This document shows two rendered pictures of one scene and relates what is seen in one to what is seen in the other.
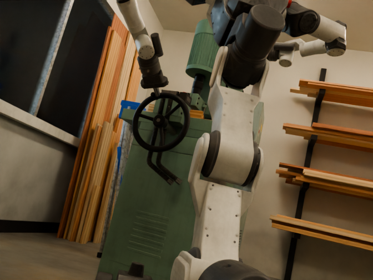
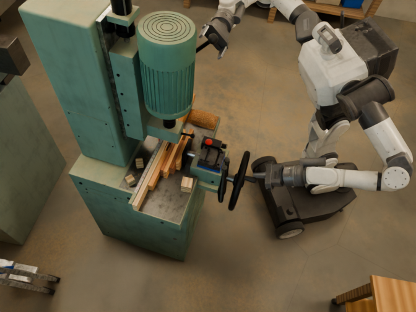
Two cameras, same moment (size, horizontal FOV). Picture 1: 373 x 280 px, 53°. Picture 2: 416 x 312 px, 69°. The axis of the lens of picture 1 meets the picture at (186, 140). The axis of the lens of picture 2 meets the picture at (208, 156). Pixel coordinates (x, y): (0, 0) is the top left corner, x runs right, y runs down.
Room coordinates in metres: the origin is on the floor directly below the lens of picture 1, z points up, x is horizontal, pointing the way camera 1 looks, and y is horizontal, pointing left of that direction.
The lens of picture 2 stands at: (2.00, 0.81, 2.02)
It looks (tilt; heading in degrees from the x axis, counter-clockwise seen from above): 55 degrees down; 257
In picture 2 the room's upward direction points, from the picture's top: 9 degrees clockwise
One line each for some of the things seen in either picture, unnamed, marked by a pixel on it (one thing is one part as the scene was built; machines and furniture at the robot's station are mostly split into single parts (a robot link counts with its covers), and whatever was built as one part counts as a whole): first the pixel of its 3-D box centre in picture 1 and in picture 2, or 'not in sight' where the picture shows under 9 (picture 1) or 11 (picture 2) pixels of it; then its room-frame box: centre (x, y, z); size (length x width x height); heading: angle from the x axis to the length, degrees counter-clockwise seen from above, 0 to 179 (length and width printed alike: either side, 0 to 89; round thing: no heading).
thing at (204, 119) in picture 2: not in sight; (203, 116); (1.83, -0.16, 0.92); 0.14 x 0.09 x 0.04; 158
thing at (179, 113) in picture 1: (172, 110); (209, 163); (1.83, 0.11, 0.91); 0.15 x 0.14 x 0.09; 68
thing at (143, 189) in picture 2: not in sight; (163, 148); (2.03, 0.03, 0.92); 0.60 x 0.02 x 0.05; 68
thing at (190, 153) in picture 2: not in sight; (193, 154); (1.90, 0.08, 0.95); 0.09 x 0.07 x 0.09; 68
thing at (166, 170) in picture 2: not in sight; (174, 153); (1.98, 0.05, 0.93); 0.24 x 0.01 x 0.06; 68
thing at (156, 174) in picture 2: not in sight; (174, 137); (1.98, -0.04, 0.92); 0.56 x 0.02 x 0.04; 68
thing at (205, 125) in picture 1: (175, 123); (190, 163); (1.91, 0.07, 0.87); 0.61 x 0.30 x 0.06; 68
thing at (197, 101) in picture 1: (195, 104); (165, 129); (2.02, 0.00, 1.03); 0.14 x 0.07 x 0.09; 158
